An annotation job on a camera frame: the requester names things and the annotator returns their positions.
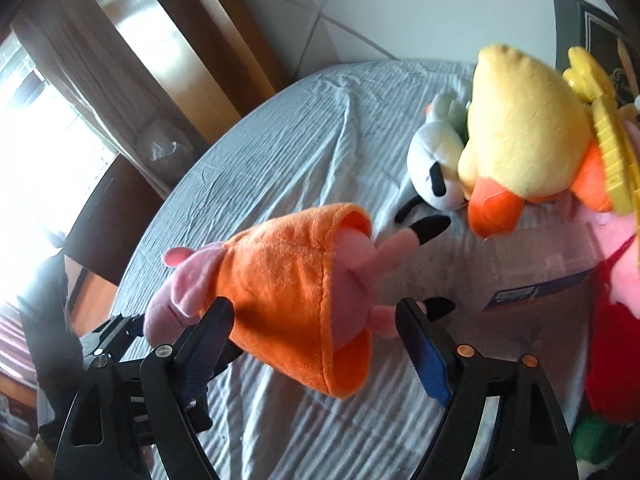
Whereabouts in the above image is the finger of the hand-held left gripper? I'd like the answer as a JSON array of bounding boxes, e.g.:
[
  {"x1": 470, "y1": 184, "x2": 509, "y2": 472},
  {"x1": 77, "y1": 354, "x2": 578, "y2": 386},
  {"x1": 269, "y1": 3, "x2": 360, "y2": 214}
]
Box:
[{"x1": 77, "y1": 312, "x2": 151, "y2": 366}]

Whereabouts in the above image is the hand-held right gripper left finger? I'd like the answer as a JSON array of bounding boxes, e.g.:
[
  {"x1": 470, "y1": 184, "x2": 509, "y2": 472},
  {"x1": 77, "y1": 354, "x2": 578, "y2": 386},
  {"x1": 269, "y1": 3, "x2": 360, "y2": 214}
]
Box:
[{"x1": 52, "y1": 296, "x2": 236, "y2": 480}]

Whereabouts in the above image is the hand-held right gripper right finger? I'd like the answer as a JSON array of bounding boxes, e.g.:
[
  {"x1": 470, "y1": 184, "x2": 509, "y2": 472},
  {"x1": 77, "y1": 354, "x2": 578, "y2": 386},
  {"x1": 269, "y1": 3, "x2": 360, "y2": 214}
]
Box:
[{"x1": 395, "y1": 297, "x2": 581, "y2": 480}]

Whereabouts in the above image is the pink pig plush orange dress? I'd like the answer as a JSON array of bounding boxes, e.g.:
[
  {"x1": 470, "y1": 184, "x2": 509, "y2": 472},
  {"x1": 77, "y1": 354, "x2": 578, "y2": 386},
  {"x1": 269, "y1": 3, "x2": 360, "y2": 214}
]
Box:
[{"x1": 143, "y1": 202, "x2": 457, "y2": 401}]

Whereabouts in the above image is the dark wooden nightstand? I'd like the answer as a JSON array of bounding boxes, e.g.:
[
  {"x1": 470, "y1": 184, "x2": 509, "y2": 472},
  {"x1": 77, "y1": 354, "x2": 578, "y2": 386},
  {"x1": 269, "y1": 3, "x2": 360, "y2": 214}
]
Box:
[{"x1": 65, "y1": 155, "x2": 166, "y2": 311}]

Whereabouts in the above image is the clear box blue label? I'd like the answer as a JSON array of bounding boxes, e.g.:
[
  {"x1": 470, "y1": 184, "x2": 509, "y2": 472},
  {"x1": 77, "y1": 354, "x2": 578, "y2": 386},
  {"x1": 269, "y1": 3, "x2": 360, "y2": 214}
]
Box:
[{"x1": 480, "y1": 220, "x2": 601, "y2": 313}]

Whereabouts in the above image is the window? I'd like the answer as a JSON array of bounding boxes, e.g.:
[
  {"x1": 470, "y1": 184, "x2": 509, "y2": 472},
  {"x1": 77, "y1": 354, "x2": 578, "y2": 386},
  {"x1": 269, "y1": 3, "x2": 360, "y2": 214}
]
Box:
[{"x1": 0, "y1": 35, "x2": 121, "y2": 311}]

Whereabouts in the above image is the dark green plush toy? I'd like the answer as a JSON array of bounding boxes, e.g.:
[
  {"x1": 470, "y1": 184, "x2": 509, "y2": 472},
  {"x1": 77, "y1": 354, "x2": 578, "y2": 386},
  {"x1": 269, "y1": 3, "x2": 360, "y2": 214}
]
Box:
[{"x1": 572, "y1": 415, "x2": 631, "y2": 463}]

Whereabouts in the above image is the pink pig plush red dress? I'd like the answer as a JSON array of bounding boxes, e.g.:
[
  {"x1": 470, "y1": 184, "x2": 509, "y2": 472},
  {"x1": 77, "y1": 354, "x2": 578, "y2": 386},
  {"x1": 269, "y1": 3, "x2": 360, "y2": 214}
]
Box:
[{"x1": 557, "y1": 105, "x2": 640, "y2": 421}]

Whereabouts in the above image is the white plush toy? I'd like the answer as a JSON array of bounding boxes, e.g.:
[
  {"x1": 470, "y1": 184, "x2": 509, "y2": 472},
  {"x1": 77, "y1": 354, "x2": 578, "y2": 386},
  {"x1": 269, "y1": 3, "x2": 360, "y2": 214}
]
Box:
[{"x1": 394, "y1": 91, "x2": 473, "y2": 225}]

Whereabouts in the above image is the clear plastic bag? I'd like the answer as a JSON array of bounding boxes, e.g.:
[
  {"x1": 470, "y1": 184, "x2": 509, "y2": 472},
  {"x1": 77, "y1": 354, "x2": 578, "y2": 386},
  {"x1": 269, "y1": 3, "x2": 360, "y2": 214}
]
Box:
[{"x1": 136, "y1": 117, "x2": 196, "y2": 163}]

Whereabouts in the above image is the yellow duck plush toy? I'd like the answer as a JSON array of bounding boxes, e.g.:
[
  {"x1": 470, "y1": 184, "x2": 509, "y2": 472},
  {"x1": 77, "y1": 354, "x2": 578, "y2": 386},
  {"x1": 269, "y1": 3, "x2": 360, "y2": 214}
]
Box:
[{"x1": 457, "y1": 44, "x2": 613, "y2": 240}]

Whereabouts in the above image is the white curtain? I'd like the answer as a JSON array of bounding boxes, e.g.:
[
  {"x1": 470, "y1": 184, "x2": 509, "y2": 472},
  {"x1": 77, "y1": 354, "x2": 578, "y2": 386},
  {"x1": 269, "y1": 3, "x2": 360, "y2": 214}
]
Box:
[{"x1": 10, "y1": 0, "x2": 201, "y2": 196}]

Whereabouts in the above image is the yellow plastic toy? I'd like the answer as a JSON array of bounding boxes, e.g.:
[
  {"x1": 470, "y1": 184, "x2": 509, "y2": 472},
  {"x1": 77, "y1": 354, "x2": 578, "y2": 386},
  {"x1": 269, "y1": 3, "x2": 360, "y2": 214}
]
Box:
[{"x1": 562, "y1": 46, "x2": 640, "y2": 216}]

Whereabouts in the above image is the black gift box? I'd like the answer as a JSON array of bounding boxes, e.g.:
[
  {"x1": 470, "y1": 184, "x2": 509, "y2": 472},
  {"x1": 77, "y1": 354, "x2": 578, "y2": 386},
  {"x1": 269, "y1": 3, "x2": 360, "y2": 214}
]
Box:
[{"x1": 552, "y1": 0, "x2": 636, "y2": 106}]

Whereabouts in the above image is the wooden headboard frame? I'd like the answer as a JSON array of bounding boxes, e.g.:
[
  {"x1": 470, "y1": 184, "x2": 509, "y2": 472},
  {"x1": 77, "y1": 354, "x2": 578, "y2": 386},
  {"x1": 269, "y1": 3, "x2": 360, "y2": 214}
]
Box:
[{"x1": 125, "y1": 0, "x2": 291, "y2": 126}]

